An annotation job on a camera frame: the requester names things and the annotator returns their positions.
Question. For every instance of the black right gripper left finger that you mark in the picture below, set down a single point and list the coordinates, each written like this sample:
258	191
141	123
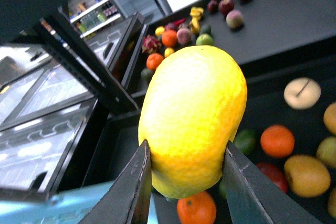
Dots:
128	199

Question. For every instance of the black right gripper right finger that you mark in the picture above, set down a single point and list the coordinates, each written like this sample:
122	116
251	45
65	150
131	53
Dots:
253	198

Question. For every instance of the yellow lemon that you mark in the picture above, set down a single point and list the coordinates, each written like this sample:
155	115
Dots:
192	109

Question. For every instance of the green apple on far shelf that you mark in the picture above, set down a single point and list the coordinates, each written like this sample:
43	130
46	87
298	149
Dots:
204	39

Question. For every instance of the orange on far shelf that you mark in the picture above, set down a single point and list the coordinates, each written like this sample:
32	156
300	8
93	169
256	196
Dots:
169	38

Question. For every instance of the beverage shelf at left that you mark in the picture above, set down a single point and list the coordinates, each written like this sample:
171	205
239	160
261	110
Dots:
91	16

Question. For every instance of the light blue shopping basket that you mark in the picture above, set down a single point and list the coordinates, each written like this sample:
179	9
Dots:
70	206

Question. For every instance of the green lime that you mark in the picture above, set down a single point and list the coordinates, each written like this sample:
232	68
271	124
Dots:
245	141

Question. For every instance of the yellow mango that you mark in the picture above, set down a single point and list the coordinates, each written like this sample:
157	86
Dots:
307	176

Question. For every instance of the orange fruit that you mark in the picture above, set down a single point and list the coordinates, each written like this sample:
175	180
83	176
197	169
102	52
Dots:
277	141

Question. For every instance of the white pear with stem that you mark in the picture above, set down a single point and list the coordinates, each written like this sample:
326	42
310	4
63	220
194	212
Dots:
302	93

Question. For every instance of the glass freezer chest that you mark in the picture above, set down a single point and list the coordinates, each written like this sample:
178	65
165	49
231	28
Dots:
45	115

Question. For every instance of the pink dragon fruit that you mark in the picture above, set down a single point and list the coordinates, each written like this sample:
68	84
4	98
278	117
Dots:
150	45

